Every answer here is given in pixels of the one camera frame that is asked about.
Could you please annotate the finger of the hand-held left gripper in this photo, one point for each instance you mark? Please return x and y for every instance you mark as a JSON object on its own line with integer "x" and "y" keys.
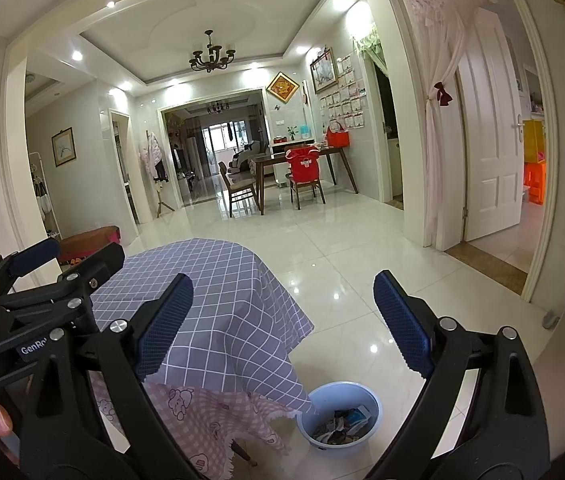
{"x": 97, "y": 265}
{"x": 32, "y": 256}

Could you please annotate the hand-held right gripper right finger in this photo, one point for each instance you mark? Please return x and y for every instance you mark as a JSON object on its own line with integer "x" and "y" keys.
{"x": 402, "y": 325}

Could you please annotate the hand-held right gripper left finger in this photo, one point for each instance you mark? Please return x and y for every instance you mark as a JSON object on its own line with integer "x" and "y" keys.
{"x": 162, "y": 330}

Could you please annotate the heap of wrappers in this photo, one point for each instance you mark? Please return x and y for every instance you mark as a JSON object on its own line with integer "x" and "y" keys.
{"x": 342, "y": 425}

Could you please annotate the light blue plastic basin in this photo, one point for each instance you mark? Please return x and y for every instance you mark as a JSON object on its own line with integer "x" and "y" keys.
{"x": 312, "y": 400}

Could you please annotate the brown padded bench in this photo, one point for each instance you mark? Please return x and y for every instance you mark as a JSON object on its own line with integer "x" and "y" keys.
{"x": 87, "y": 242}

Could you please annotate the orange slippers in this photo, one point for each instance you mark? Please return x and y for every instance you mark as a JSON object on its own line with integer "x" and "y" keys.
{"x": 72, "y": 261}

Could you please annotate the white shelf rack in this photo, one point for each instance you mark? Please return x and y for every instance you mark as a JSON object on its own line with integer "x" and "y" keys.
{"x": 42, "y": 200}

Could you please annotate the blue checked tablecloth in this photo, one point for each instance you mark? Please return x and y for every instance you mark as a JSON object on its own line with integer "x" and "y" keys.
{"x": 242, "y": 320}

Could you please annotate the wooden coat stand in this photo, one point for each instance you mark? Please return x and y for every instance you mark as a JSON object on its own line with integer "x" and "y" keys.
{"x": 162, "y": 200}

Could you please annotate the pink printed cloth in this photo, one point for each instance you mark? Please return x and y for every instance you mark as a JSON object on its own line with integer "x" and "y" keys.
{"x": 202, "y": 425}

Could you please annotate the brown doormat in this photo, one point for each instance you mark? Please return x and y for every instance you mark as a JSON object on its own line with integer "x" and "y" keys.
{"x": 394, "y": 204}

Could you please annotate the pink white jacket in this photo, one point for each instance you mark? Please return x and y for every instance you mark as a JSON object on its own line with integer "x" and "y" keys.
{"x": 152, "y": 155}

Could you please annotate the wooden table leg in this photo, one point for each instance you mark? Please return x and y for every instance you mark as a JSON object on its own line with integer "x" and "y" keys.
{"x": 241, "y": 452}

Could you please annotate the metal door stopper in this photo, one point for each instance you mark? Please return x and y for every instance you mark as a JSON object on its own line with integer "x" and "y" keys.
{"x": 550, "y": 321}

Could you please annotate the wooden chair with grey seat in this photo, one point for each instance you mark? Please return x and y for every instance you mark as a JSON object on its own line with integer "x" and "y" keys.
{"x": 237, "y": 190}

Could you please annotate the wooden chair with red shirt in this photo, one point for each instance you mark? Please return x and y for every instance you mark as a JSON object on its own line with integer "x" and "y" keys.
{"x": 307, "y": 190}

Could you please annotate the pink sheer curtain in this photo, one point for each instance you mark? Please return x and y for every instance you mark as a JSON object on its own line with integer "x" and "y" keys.
{"x": 432, "y": 160}

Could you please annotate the white panelled door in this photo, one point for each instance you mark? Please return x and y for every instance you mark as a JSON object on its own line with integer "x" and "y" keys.
{"x": 492, "y": 160}

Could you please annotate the red shirt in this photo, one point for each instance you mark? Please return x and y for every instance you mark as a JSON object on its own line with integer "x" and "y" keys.
{"x": 303, "y": 165}

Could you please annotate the orange plastic stool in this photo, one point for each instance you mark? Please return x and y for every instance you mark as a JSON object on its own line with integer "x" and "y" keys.
{"x": 533, "y": 185}

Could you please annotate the white sideboard cabinet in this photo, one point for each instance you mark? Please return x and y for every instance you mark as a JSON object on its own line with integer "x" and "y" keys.
{"x": 277, "y": 172}

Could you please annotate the small black chandelier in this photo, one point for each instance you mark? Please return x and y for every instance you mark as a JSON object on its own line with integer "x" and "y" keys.
{"x": 218, "y": 108}

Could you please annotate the red bag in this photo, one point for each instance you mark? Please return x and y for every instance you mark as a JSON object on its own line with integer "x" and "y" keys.
{"x": 338, "y": 137}

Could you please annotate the dark wooden dining table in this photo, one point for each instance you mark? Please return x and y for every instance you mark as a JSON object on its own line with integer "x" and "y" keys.
{"x": 272, "y": 160}

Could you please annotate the light blue small appliance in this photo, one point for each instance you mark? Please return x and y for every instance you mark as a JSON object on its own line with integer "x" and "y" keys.
{"x": 306, "y": 131}

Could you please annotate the small potted plant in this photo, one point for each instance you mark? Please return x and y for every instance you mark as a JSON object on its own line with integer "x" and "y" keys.
{"x": 292, "y": 132}

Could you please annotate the yellow plastic item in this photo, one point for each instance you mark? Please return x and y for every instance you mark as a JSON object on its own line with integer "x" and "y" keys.
{"x": 534, "y": 140}

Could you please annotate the large black chandelier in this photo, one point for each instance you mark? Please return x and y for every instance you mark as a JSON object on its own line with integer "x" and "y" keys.
{"x": 211, "y": 60}

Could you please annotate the dark red bow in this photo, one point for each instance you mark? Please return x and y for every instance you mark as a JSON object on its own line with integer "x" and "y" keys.
{"x": 443, "y": 94}

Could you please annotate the green door valance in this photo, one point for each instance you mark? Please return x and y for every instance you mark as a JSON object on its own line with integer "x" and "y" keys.
{"x": 370, "y": 42}

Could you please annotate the small framed wall picture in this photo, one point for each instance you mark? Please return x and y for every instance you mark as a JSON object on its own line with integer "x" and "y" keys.
{"x": 64, "y": 147}

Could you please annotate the group of paper wall certificates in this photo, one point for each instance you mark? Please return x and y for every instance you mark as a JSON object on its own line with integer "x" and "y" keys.
{"x": 345, "y": 100}

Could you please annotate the red gold diamond wall decoration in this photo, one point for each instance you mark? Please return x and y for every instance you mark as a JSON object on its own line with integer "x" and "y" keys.
{"x": 282, "y": 86}

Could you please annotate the wide framed wall picture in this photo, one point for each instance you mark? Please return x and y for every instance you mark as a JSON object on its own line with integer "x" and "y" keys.
{"x": 325, "y": 71}

